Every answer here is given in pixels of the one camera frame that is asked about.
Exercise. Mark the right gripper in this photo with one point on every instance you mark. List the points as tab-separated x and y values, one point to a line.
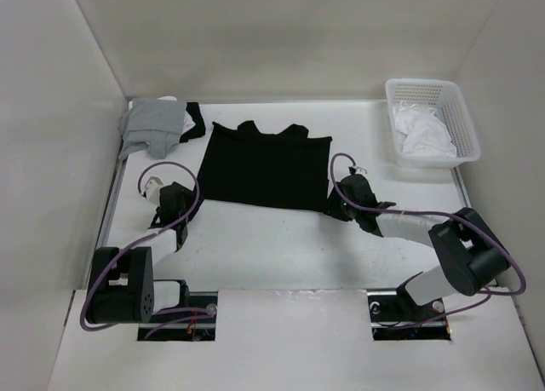
332	207

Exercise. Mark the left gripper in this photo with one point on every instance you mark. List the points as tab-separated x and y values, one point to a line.
190	198

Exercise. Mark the black tank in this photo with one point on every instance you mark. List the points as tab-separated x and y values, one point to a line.
198	130
287	170

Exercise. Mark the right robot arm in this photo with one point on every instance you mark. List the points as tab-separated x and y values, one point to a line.
469	254

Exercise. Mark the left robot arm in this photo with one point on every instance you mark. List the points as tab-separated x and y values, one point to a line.
122	288

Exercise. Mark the black folded tank top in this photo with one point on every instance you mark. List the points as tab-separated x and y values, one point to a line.
198	130

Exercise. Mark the grey folded tank top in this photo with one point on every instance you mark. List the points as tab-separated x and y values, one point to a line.
153	125

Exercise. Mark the white tank top in basket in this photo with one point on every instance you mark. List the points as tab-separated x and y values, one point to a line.
422	133

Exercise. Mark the white plastic basket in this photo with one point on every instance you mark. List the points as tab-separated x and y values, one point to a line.
448	101

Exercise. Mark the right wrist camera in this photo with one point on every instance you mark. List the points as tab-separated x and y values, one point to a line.
357	170

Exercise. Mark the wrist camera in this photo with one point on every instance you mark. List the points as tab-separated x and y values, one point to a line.
357	170
151	186

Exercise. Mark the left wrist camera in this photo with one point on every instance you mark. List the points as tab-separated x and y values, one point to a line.
151	186

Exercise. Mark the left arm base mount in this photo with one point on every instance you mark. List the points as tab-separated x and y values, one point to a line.
180	315

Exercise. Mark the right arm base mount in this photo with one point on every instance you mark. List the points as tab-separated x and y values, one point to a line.
393	318

